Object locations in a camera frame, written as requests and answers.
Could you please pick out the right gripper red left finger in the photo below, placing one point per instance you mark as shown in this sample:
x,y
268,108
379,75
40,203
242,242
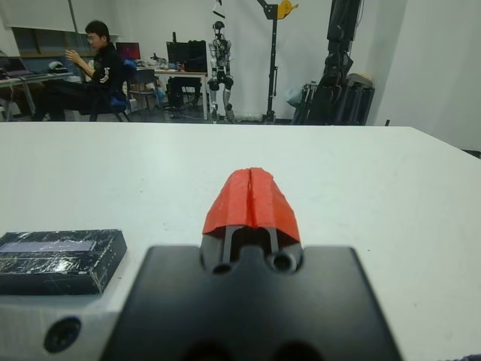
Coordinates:
x,y
233,203

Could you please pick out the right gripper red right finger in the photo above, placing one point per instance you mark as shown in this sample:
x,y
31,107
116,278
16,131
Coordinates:
x,y
272,203

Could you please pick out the grey plastic bag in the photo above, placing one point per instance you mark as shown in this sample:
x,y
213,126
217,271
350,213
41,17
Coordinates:
x,y
297,96

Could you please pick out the black chair under desk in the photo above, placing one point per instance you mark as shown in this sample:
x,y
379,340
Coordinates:
x,y
180,92

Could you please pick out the black equipment bags heap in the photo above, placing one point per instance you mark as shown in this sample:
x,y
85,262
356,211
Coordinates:
x,y
338,97

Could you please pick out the black gantry stand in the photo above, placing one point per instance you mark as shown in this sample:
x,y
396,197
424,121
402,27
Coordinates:
x,y
273,75

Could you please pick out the white desk wooden top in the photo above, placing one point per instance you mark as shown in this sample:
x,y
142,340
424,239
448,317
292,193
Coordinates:
x,y
180,72

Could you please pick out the blue office chair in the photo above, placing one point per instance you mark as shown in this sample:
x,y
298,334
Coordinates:
x,y
119,101

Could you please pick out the large black monitor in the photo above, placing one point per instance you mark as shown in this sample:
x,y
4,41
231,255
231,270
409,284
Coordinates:
x,y
188,56

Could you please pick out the silver black humanoid robot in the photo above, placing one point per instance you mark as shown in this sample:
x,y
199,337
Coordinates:
x,y
219,49

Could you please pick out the seated person in black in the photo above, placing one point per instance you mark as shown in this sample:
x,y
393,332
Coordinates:
x,y
109,71

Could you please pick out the monitor with red screen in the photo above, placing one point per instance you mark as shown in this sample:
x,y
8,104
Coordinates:
x,y
127,50

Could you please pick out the white cap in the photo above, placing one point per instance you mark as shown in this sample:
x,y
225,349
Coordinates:
x,y
58,67

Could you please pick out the long white desk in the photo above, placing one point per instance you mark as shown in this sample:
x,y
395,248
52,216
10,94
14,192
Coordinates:
x,y
37,76

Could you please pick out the black laptop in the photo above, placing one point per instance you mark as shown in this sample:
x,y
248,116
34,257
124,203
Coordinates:
x,y
15,65

